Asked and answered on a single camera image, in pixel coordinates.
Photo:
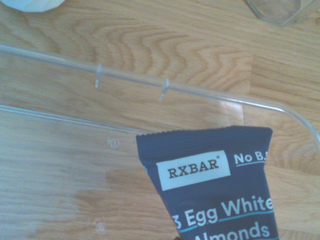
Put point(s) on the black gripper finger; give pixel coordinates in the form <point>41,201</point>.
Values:
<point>178,238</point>

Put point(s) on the blue RXBAR protein bar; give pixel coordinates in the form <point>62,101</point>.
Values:
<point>212,195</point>

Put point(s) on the clear rectangular plastic container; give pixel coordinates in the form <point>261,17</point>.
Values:
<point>125,76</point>

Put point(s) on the glass jar red checkered lid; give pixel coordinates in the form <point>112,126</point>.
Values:
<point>277,10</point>

